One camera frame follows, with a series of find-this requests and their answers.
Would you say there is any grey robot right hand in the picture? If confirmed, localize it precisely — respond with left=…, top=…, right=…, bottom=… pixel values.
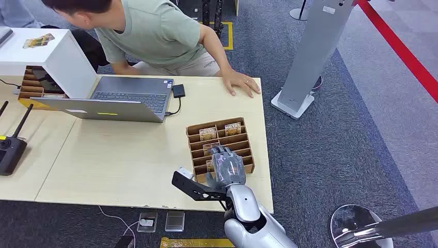
left=205, top=145, right=247, bottom=191

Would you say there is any person's left hand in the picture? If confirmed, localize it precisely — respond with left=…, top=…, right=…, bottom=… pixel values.
left=222, top=70, right=262, bottom=99

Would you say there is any wooden slotted card holder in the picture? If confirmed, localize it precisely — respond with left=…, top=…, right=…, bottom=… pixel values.
left=185, top=117, right=256, bottom=184

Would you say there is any person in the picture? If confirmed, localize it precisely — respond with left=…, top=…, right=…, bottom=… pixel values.
left=0, top=0, right=111, bottom=73
left=41, top=0, right=261, bottom=99

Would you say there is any wooden card holder with black item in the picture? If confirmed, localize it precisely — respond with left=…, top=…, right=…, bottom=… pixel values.
left=18, top=66, right=69, bottom=103

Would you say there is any black usb adapter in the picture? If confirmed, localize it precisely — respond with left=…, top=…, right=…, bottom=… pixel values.
left=171, top=84, right=186, bottom=99

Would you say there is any floor socket box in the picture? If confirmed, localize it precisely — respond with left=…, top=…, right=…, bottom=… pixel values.
left=164, top=210, right=186, bottom=233

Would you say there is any dark round base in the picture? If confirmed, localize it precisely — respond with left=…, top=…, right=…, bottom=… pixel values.
left=310, top=75, right=323, bottom=92

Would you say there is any grey kiosk stand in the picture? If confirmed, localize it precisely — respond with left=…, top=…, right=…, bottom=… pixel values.
left=270, top=0, right=358, bottom=120

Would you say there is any yellow floor tape strip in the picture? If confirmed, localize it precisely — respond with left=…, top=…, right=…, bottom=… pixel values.
left=160, top=237, right=236, bottom=248

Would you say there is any stanchion with round base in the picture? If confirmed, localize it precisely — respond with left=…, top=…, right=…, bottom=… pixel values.
left=289, top=0, right=311, bottom=22

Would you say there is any floor socket with plug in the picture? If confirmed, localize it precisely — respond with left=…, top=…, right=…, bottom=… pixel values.
left=136, top=211, right=159, bottom=234

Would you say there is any grey laptop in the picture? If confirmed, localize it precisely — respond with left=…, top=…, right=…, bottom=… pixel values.
left=29, top=75, right=175, bottom=123

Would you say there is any black power adapter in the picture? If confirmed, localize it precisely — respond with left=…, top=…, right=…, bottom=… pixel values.
left=114, top=235, right=135, bottom=248

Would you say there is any chrome stanchion base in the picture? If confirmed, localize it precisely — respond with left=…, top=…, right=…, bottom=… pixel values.
left=330, top=204, right=395, bottom=248

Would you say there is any red barrier belt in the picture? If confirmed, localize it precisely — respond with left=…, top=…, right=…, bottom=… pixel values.
left=355, top=0, right=438, bottom=104

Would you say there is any white box riser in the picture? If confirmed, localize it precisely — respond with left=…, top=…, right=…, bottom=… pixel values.
left=0, top=27, right=99, bottom=100

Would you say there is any dark stanchion pole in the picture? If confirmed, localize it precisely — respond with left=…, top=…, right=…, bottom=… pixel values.
left=336, top=206, right=438, bottom=248

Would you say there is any black flat item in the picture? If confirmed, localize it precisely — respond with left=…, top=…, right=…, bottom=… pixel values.
left=32, top=68, right=65, bottom=94

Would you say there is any yellow flat board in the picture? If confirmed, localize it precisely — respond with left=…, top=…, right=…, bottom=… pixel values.
left=18, top=98, right=53, bottom=111

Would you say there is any black router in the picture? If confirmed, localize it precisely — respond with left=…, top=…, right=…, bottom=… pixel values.
left=0, top=135, right=28, bottom=177

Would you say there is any grey flat device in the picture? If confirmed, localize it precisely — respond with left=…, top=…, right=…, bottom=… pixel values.
left=0, top=26, right=14, bottom=47

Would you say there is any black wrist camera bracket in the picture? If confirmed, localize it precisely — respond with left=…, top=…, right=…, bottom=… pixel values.
left=171, top=170, right=229, bottom=203

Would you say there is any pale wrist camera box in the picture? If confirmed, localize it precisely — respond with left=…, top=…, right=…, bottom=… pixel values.
left=176, top=166, right=195, bottom=181

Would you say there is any black adapter cable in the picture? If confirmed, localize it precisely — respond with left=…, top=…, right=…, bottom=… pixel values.
left=164, top=97, right=182, bottom=117

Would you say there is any white floor cable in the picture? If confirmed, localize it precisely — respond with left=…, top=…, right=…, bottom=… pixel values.
left=98, top=205, right=142, bottom=248

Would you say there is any thin black cable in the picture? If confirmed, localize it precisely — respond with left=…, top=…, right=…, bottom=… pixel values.
left=0, top=79, right=21, bottom=95

